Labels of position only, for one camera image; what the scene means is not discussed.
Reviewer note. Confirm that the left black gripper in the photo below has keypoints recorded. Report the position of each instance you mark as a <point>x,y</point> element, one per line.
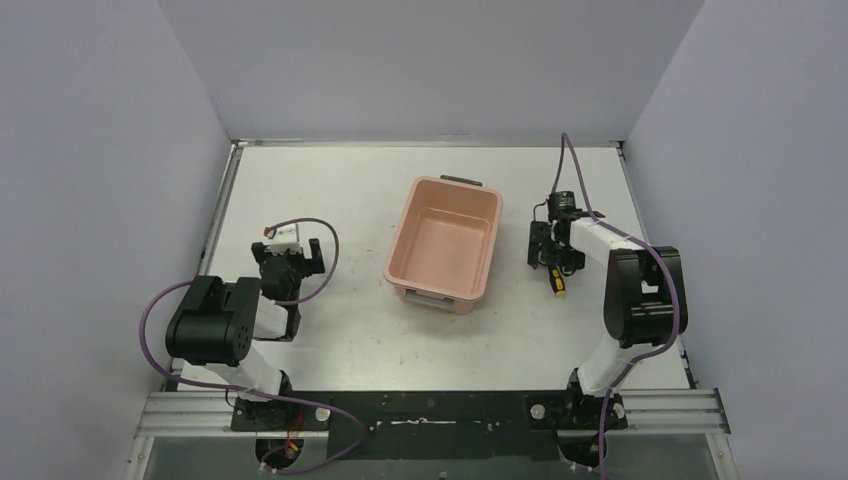
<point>303,263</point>

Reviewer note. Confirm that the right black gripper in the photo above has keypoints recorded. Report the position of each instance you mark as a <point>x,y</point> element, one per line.
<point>542,233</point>

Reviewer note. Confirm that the black yellow screwdriver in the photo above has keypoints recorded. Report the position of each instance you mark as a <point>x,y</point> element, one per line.
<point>556,280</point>

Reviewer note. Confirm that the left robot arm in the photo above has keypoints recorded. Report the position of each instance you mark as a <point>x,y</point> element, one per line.
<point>217,322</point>

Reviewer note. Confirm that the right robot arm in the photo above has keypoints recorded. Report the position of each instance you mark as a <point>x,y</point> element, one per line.
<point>644,306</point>

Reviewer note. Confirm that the pink plastic bin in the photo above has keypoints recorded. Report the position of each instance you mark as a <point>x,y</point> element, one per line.
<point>444,243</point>

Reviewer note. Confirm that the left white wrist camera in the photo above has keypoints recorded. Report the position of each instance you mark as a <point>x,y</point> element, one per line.
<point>285,238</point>

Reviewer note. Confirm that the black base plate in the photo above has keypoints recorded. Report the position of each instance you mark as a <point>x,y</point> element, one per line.
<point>540,425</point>

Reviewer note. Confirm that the aluminium front rail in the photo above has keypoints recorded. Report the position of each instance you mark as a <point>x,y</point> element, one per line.
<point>202,414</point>

